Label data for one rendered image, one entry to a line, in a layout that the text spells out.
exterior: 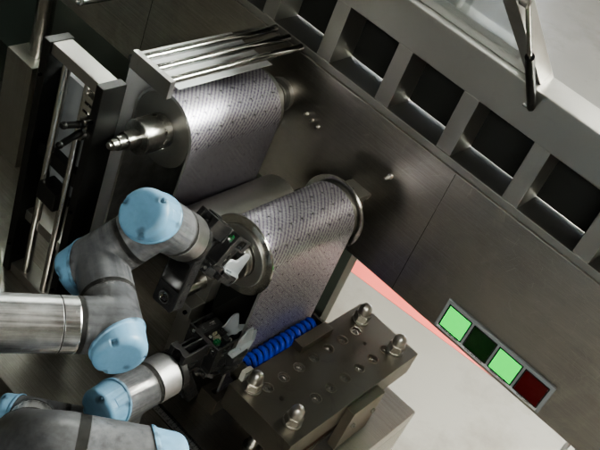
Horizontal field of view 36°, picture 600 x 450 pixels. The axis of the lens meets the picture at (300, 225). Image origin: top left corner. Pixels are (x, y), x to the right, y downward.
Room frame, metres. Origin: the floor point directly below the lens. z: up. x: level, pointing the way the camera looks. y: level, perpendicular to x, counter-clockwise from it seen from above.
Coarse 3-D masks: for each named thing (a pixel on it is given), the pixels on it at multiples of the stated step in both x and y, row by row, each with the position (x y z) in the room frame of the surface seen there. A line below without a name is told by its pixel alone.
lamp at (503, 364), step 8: (504, 352) 1.30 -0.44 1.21; (496, 360) 1.30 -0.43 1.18; (504, 360) 1.29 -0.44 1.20; (512, 360) 1.29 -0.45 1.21; (496, 368) 1.29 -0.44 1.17; (504, 368) 1.29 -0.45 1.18; (512, 368) 1.28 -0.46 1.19; (520, 368) 1.28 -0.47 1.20; (504, 376) 1.28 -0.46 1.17; (512, 376) 1.28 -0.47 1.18
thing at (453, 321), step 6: (450, 306) 1.36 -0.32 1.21; (450, 312) 1.35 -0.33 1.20; (456, 312) 1.35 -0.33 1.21; (444, 318) 1.35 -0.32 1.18; (450, 318) 1.35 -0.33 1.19; (456, 318) 1.35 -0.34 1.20; (462, 318) 1.34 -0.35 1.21; (444, 324) 1.35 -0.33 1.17; (450, 324) 1.35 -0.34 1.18; (456, 324) 1.34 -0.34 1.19; (462, 324) 1.34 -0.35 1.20; (468, 324) 1.33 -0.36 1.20; (450, 330) 1.34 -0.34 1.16; (456, 330) 1.34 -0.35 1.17; (462, 330) 1.33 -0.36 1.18; (456, 336) 1.34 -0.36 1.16
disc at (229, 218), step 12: (228, 216) 1.22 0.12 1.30; (240, 216) 1.21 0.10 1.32; (252, 228) 1.19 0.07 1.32; (264, 240) 1.18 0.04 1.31; (264, 252) 1.18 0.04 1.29; (264, 264) 1.17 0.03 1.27; (264, 276) 1.17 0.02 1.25; (240, 288) 1.18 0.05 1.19; (252, 288) 1.17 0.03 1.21; (264, 288) 1.16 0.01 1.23
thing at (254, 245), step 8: (344, 192) 1.42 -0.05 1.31; (232, 224) 1.21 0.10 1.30; (240, 232) 1.20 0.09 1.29; (248, 232) 1.19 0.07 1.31; (248, 240) 1.19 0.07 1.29; (256, 240) 1.18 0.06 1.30; (256, 248) 1.18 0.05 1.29; (256, 256) 1.18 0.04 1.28; (256, 264) 1.17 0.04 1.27; (256, 272) 1.17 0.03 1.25; (240, 280) 1.18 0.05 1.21; (248, 280) 1.17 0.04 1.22; (256, 280) 1.17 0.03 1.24
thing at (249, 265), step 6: (240, 246) 1.18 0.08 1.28; (246, 252) 1.17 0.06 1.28; (252, 252) 1.18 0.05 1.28; (234, 258) 1.18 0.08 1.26; (252, 258) 1.18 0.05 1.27; (246, 264) 1.16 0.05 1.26; (252, 264) 1.17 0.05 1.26; (246, 270) 1.16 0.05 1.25; (252, 270) 1.17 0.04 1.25; (240, 276) 1.16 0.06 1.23
